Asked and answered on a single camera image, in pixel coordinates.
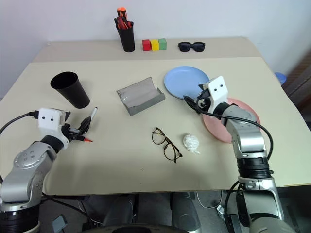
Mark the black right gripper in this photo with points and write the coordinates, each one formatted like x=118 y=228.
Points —
x=202 y=103

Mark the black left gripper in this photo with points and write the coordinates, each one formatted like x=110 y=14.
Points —
x=71 y=132

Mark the black marker pen white end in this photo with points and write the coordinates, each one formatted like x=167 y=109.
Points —
x=93 y=113

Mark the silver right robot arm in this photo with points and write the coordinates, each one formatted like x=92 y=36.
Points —
x=247 y=140

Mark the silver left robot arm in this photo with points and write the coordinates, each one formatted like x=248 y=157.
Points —
x=26 y=167

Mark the black pen with red tip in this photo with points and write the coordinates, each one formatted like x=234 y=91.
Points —
x=88 y=140

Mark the blue plastic plate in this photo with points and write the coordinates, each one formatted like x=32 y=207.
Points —
x=184 y=81

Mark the black plastic cup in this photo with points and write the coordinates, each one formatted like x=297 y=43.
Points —
x=73 y=92

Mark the crumpled white paper ball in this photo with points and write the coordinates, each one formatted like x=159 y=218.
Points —
x=191 y=143

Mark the pink plastic plate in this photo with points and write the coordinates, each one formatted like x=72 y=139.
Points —
x=245 y=109

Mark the black sunglasses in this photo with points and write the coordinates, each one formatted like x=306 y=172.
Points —
x=185 y=46

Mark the tortoiseshell eyeglasses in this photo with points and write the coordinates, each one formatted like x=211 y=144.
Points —
x=159 y=137

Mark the grey open glasses case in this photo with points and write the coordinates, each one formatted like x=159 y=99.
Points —
x=142 y=95

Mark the green wooden block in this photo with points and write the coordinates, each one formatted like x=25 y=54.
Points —
x=162 y=44

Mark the yellow wooden block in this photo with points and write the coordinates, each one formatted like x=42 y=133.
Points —
x=154 y=45

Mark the red wooden block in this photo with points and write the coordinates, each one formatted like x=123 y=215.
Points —
x=146 y=45

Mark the blue plastic container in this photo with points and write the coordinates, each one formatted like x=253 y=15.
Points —
x=280 y=78

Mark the dark grey rounded shape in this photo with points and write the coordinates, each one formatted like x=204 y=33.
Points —
x=185 y=211
x=119 y=210

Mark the black pen holder cup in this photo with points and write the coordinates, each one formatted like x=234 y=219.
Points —
x=126 y=40

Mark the small grey box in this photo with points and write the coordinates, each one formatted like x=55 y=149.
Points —
x=59 y=222

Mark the short orange black screwdriver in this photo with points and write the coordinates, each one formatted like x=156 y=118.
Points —
x=118 y=23
x=129 y=25

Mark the brown wooden furniture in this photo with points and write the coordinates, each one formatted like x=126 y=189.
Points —
x=300 y=82

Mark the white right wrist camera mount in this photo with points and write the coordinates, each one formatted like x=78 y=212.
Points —
x=218 y=91

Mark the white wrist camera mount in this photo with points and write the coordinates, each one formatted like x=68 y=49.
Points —
x=49 y=121
x=218 y=91

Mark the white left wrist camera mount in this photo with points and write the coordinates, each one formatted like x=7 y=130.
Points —
x=49 y=121

